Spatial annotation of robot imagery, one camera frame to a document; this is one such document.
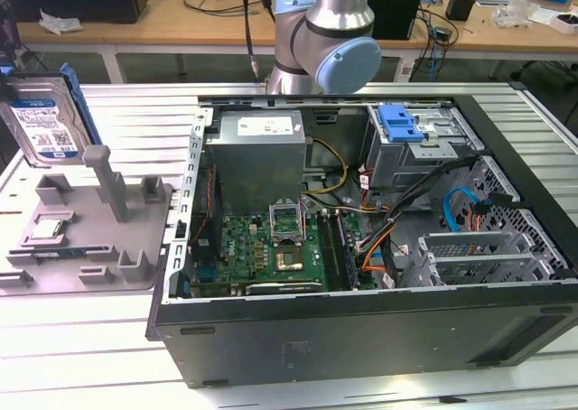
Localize white box with black insert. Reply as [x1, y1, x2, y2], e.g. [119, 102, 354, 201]
[554, 12, 578, 34]

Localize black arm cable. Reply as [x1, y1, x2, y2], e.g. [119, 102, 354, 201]
[240, 0, 264, 86]

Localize CPU socket with gold contacts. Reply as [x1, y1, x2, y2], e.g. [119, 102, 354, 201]
[275, 245, 305, 273]

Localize crumpled white paper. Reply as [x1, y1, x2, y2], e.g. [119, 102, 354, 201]
[38, 7, 85, 35]

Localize wooden desk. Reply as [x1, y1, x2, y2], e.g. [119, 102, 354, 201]
[13, 0, 578, 63]

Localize red orange power wire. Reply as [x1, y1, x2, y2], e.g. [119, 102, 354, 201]
[468, 200, 492, 234]

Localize black sleeved cable bundle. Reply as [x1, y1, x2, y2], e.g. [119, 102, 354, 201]
[378, 156, 480, 289]

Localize grey parts rack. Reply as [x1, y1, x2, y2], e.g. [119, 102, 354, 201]
[0, 145, 175, 296]

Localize metal socket cover frame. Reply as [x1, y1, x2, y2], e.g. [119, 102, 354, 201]
[268, 200, 306, 242]

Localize installed RAM stick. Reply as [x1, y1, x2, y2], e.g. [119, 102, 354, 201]
[333, 210, 360, 288]

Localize blue plastic drive carrier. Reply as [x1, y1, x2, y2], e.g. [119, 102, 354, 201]
[378, 105, 428, 144]

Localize metal optical drive cage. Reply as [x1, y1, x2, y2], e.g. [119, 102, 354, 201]
[365, 105, 487, 195]

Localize empty black RAM slot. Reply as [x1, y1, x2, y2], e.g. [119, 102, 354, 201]
[317, 211, 339, 292]

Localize black graphics card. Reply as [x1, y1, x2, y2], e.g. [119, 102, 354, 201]
[246, 280, 324, 296]

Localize blue data wire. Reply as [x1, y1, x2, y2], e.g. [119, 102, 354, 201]
[443, 186, 521, 234]

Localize orange wire bundle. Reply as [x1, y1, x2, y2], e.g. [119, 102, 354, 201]
[356, 228, 395, 274]

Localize silver CPU chip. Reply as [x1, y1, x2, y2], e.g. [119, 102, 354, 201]
[27, 218, 67, 242]

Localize grey power supply unit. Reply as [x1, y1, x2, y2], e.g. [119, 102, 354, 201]
[205, 109, 309, 203]

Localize black open PC case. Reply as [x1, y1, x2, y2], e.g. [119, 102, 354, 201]
[144, 80, 578, 389]

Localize hard disk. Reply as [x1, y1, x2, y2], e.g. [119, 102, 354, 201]
[0, 61, 103, 167]

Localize yellow wire bundle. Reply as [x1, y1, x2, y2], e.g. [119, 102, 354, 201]
[302, 138, 349, 197]

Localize metal disk bay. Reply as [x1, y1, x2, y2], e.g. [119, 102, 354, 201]
[404, 231, 568, 289]

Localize small black box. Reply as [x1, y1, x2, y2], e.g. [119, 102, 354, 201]
[445, 0, 476, 22]

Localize green motherboard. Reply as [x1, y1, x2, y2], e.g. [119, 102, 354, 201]
[191, 210, 378, 294]

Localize clear plastic bags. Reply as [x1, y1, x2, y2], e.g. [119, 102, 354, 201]
[491, 0, 541, 27]

